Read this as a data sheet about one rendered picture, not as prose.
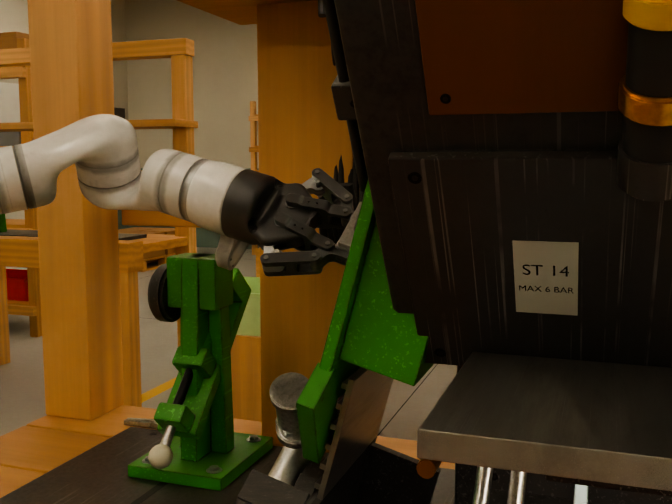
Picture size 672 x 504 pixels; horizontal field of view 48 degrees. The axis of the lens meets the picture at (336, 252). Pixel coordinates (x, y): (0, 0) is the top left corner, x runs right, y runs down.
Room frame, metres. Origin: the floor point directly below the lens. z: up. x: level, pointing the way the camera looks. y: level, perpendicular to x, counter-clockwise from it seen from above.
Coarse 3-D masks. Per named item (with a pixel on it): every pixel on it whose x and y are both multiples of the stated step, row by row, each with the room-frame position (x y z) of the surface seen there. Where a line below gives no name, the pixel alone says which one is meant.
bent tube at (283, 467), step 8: (352, 216) 0.75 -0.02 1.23; (352, 224) 0.74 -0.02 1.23; (344, 232) 0.73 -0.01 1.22; (352, 232) 0.73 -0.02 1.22; (344, 240) 0.73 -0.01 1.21; (288, 448) 0.71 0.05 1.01; (280, 456) 0.71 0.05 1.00; (288, 456) 0.71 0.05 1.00; (296, 456) 0.71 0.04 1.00; (280, 464) 0.70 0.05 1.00; (288, 464) 0.70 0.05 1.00; (296, 464) 0.70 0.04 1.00; (304, 464) 0.71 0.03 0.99; (272, 472) 0.70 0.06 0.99; (280, 472) 0.69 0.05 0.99; (288, 472) 0.69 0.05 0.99; (296, 472) 0.70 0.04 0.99; (280, 480) 0.69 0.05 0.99; (288, 480) 0.69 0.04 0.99; (296, 480) 0.70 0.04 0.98
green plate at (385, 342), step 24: (360, 216) 0.62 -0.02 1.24; (360, 240) 0.62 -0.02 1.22; (360, 264) 0.63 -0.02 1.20; (360, 288) 0.64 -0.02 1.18; (384, 288) 0.63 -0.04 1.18; (336, 312) 0.63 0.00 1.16; (360, 312) 0.64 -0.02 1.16; (384, 312) 0.63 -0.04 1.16; (336, 336) 0.63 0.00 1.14; (360, 336) 0.64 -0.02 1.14; (384, 336) 0.63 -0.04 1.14; (408, 336) 0.62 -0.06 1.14; (336, 360) 0.64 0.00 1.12; (360, 360) 0.64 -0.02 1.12; (384, 360) 0.63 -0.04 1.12; (408, 360) 0.62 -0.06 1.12; (336, 384) 0.66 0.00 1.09
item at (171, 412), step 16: (240, 272) 1.00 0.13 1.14; (240, 288) 1.00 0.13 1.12; (240, 304) 1.00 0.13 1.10; (240, 320) 0.99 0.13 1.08; (208, 336) 0.94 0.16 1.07; (176, 352) 0.93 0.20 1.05; (208, 352) 0.92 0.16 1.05; (176, 368) 0.93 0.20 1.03; (192, 368) 0.92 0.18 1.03; (208, 368) 0.92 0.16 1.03; (176, 384) 0.93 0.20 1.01; (208, 384) 0.92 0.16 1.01; (176, 400) 0.89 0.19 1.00; (192, 400) 0.91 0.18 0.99; (208, 400) 0.91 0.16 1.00; (160, 416) 0.87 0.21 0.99; (176, 416) 0.87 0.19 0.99; (192, 416) 0.89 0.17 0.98; (160, 432) 0.90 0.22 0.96; (176, 432) 0.89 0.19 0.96; (192, 432) 0.88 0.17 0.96
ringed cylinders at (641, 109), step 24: (624, 0) 0.40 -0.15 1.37; (648, 0) 0.38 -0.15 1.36; (648, 24) 0.39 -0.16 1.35; (648, 48) 0.40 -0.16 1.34; (648, 72) 0.40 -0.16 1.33; (624, 96) 0.42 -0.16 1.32; (648, 96) 0.41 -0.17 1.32; (624, 120) 0.44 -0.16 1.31; (648, 120) 0.41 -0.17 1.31; (624, 144) 0.44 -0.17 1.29; (648, 144) 0.42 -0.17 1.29; (624, 168) 0.44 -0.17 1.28; (648, 168) 0.43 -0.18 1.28; (648, 192) 0.44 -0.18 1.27
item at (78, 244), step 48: (48, 0) 1.18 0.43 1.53; (96, 0) 1.21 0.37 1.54; (48, 48) 1.18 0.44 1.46; (96, 48) 1.21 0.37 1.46; (288, 48) 1.05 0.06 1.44; (48, 96) 1.18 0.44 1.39; (96, 96) 1.20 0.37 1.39; (288, 96) 1.05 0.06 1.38; (288, 144) 1.05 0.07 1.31; (336, 144) 1.03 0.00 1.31; (48, 240) 1.19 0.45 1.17; (96, 240) 1.19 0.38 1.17; (48, 288) 1.19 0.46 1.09; (96, 288) 1.19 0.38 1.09; (288, 288) 1.05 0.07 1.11; (336, 288) 1.03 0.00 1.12; (48, 336) 1.19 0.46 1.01; (96, 336) 1.18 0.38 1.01; (288, 336) 1.05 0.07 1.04; (48, 384) 1.19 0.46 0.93; (96, 384) 1.18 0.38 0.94
